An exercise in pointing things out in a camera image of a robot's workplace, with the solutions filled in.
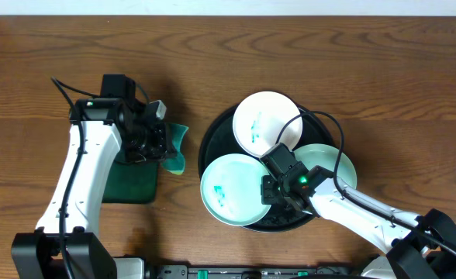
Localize green scrubbing sponge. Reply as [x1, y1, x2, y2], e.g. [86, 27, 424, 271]
[161, 122, 188, 175]

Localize rectangular dark green tray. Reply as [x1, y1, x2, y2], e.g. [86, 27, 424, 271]
[102, 152, 159, 205]

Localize white plate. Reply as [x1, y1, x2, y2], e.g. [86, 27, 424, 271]
[233, 91, 303, 157]

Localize round black tray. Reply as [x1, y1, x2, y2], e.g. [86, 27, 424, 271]
[198, 106, 335, 233]

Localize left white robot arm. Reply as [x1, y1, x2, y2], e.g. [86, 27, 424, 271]
[11, 74, 185, 278]

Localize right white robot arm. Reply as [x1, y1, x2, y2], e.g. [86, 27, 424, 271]
[260, 143, 456, 278]

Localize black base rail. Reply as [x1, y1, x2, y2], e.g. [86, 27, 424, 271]
[145, 264, 352, 279]

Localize light green plate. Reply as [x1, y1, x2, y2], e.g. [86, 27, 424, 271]
[200, 153, 271, 226]
[294, 143, 358, 188]

